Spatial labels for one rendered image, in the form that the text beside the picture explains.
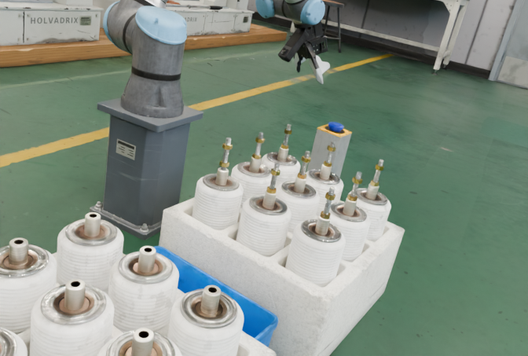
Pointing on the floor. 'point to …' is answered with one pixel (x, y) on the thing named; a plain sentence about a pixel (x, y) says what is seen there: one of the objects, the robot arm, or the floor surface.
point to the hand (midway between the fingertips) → (308, 78)
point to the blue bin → (187, 277)
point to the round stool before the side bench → (338, 20)
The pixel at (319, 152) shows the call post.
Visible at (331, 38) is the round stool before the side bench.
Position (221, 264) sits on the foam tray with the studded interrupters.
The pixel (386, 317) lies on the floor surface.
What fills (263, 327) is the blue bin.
